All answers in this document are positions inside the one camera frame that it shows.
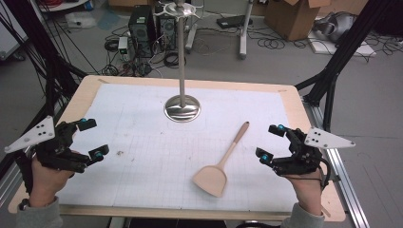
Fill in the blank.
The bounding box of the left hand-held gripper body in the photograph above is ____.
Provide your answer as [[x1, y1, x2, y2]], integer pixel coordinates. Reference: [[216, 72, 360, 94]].
[[4, 115, 91, 174]]

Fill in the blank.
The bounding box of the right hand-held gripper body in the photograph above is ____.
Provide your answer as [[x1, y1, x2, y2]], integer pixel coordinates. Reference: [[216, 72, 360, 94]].
[[271, 126, 356, 177]]

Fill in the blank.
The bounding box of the wooden spatula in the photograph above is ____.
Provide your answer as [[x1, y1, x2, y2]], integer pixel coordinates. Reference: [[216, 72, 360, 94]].
[[192, 121, 251, 199]]

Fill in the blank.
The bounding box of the metal utensil stand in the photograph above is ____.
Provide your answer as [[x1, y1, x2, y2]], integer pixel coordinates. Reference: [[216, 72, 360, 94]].
[[154, 0, 203, 124]]

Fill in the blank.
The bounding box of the person's left hand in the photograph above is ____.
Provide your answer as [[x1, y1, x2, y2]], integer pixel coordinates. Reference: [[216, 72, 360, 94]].
[[29, 151, 81, 209]]

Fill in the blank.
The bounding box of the person's right hand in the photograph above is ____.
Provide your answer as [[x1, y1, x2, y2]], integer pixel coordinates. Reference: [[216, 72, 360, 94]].
[[282, 168, 325, 217]]

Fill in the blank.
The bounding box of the white grid mat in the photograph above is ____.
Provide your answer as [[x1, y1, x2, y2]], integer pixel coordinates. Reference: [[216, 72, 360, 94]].
[[56, 83, 298, 213]]

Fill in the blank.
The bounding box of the black wristwatch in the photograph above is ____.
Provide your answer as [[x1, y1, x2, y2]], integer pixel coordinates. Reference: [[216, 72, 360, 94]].
[[17, 198, 31, 212]]

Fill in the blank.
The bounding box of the small white power device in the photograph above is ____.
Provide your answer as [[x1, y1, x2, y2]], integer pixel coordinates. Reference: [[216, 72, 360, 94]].
[[117, 36, 129, 55]]

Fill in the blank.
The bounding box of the white flat board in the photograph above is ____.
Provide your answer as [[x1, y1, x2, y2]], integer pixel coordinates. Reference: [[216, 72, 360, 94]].
[[307, 29, 378, 58]]

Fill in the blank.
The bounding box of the white stand leg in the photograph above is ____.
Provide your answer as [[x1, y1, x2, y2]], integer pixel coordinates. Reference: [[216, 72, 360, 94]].
[[238, 0, 255, 61], [184, 14, 200, 53]]

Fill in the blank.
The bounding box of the clear plastic bag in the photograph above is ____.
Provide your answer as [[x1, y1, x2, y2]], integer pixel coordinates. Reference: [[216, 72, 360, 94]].
[[64, 11, 97, 29]]

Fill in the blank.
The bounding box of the black computer tower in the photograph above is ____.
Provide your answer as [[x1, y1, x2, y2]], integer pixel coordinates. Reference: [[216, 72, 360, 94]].
[[127, 5, 157, 59]]

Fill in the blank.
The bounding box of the cardboard box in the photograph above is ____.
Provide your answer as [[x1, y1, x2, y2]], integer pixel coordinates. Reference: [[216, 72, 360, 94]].
[[263, 0, 333, 42]]

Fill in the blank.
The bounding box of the black flat device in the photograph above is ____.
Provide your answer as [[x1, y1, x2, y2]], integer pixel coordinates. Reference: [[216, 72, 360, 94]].
[[216, 14, 254, 29]]

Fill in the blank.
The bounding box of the grey white headset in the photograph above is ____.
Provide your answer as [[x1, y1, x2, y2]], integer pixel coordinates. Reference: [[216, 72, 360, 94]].
[[313, 11, 357, 44]]

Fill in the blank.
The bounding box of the open computer tower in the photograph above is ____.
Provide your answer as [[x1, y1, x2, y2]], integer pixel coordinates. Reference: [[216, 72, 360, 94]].
[[154, 13, 179, 52]]

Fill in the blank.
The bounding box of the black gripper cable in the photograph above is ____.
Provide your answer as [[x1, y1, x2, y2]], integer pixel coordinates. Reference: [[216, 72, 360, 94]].
[[317, 156, 333, 191]]

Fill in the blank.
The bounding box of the aluminium rail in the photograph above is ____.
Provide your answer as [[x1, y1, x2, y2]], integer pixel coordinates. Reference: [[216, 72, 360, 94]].
[[303, 100, 371, 228]]

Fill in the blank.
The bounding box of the black metal frame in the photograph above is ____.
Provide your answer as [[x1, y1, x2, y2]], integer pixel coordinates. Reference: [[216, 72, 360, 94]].
[[0, 0, 88, 180], [294, 0, 394, 133]]

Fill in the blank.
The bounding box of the coiled black cable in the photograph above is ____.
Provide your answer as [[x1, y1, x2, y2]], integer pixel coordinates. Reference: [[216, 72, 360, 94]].
[[163, 51, 187, 69]]

